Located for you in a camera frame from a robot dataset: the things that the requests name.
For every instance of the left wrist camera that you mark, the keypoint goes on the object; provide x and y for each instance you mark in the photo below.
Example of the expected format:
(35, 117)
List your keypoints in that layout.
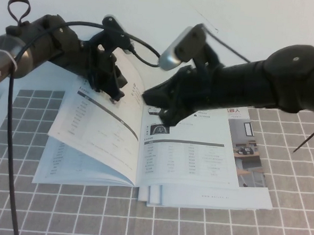
(113, 27)

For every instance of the thin black zip tie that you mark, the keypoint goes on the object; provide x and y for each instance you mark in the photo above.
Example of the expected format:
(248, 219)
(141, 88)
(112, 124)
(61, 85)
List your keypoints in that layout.
(310, 136)

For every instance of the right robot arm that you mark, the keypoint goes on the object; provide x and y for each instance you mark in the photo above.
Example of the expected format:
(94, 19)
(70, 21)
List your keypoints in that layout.
(281, 82)

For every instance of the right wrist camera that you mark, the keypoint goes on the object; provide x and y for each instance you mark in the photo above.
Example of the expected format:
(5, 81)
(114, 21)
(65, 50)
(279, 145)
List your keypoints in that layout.
(182, 47)

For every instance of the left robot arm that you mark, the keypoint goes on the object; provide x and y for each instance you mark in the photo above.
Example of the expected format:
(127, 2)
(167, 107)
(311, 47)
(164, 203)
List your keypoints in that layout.
(44, 44)

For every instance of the white book under stack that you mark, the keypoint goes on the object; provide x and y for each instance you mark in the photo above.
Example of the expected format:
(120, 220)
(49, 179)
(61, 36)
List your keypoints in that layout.
(155, 196)

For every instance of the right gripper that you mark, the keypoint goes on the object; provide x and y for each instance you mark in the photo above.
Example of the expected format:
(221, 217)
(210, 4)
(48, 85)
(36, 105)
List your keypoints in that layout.
(198, 90)

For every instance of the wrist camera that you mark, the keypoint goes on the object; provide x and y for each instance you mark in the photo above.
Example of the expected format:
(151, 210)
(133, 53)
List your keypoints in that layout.
(182, 47)
(113, 27)

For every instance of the grey checked tablecloth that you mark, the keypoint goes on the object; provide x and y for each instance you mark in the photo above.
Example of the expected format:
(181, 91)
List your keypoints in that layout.
(86, 219)

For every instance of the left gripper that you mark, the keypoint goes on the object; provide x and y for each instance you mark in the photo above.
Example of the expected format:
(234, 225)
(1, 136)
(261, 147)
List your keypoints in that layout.
(98, 66)

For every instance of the white product catalogue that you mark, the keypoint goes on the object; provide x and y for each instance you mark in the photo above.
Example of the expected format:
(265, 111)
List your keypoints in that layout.
(105, 135)

